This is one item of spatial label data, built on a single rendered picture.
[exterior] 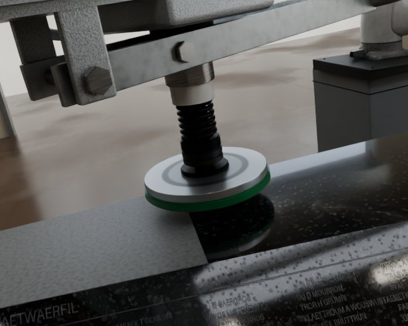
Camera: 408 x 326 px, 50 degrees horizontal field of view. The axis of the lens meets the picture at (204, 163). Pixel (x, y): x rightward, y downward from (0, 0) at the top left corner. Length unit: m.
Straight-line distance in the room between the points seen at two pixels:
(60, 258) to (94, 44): 0.33
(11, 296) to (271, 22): 0.56
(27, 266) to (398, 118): 1.43
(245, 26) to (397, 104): 1.15
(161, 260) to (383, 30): 1.43
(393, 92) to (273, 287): 1.26
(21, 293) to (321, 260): 0.40
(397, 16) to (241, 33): 1.21
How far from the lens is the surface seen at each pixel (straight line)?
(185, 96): 0.69
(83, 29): 0.53
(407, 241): 0.67
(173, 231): 0.69
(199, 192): 0.67
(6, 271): 0.73
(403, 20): 1.87
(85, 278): 0.64
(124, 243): 0.69
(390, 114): 1.78
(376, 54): 1.86
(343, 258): 0.63
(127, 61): 0.58
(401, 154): 0.90
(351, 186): 0.77
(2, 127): 5.62
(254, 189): 0.69
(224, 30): 0.68
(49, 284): 0.66
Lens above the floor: 1.15
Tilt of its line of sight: 20 degrees down
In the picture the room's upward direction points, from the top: 9 degrees counter-clockwise
